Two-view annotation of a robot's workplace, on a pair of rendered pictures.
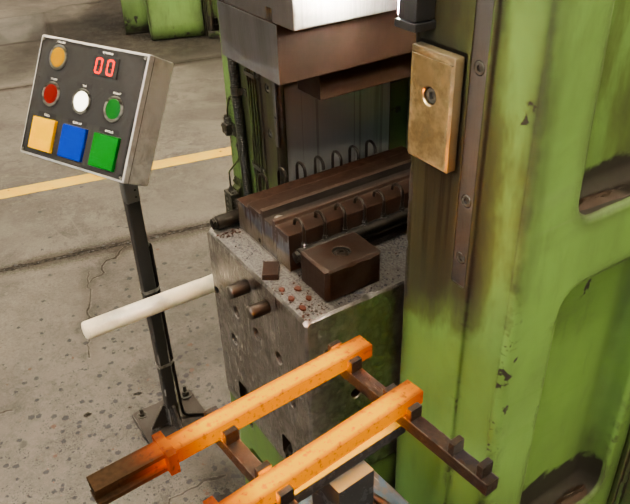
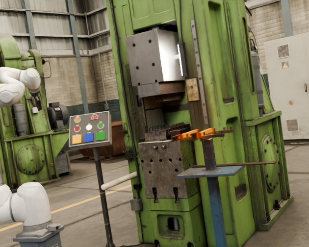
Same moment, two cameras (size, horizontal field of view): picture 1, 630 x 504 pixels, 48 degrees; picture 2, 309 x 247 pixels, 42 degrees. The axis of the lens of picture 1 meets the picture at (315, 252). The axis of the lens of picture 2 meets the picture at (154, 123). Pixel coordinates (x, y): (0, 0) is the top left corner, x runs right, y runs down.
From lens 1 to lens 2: 2.28 m
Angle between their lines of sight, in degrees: 39
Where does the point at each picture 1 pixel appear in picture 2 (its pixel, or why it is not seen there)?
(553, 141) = (216, 85)
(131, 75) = (104, 116)
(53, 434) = not seen: outside the picture
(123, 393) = not seen: outside the picture
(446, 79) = (194, 82)
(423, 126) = (191, 93)
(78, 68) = (85, 120)
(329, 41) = (165, 86)
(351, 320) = (186, 142)
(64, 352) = not seen: outside the picture
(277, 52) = (159, 87)
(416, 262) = (194, 126)
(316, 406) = (184, 165)
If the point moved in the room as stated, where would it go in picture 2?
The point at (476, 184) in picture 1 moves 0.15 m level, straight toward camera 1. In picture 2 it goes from (205, 99) to (212, 99)
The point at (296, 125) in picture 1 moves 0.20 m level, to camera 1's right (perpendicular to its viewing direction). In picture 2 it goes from (148, 120) to (168, 117)
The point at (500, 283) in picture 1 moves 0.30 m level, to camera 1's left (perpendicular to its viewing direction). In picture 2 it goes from (215, 117) to (181, 123)
